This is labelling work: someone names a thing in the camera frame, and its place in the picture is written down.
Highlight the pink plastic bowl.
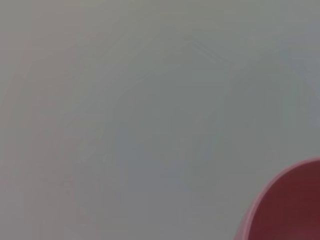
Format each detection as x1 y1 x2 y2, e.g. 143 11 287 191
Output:
233 157 320 240

